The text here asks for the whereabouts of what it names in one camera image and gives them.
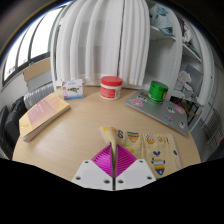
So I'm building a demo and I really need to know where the white shelf unit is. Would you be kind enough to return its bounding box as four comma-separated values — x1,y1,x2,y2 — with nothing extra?
146,1,216,124

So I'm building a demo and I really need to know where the small white printed box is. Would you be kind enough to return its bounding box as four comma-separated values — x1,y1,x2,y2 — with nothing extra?
61,78,85,101

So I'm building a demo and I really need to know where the grey radiator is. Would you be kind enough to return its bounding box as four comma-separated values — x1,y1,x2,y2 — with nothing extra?
22,82,55,111

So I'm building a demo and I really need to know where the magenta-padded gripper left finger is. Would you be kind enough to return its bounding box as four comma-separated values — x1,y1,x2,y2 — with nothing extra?
71,143,115,191

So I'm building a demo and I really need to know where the yellow and pink book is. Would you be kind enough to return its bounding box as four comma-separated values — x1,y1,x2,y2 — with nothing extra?
18,92,72,143

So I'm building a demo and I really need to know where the cardboard box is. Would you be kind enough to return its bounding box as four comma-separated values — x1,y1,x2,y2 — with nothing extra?
22,57,53,83

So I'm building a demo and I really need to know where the white jar with red lid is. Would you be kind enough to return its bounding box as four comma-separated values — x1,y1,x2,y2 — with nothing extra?
100,75,124,101

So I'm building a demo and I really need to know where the yellow printed towel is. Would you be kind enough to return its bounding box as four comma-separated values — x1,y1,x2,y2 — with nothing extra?
98,125,184,180

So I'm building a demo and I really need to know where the black bag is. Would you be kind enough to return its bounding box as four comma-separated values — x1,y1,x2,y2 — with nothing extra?
0,96,28,160

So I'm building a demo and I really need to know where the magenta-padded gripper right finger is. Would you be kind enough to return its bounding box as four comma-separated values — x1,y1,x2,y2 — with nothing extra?
115,143,157,191

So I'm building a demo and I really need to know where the white curtain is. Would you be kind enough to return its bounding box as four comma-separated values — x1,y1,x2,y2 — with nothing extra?
53,0,152,90

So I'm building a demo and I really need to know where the green round tin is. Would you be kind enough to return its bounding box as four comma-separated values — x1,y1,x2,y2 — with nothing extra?
147,80,169,105

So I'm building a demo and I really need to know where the dark-framed window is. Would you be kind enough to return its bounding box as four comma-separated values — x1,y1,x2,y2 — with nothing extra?
1,6,64,88

